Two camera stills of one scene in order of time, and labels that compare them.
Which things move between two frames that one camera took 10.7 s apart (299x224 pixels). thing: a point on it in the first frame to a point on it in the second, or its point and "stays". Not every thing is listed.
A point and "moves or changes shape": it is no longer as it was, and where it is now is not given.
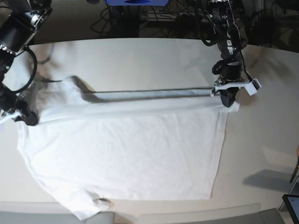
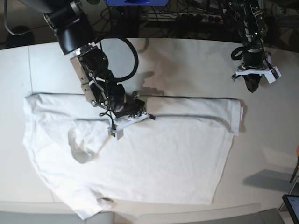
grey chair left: (33, 217) stays
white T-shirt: (88, 152) moves or changes shape
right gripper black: (229, 69) to (252, 54)
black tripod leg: (295, 171) stays
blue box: (135, 2) stays
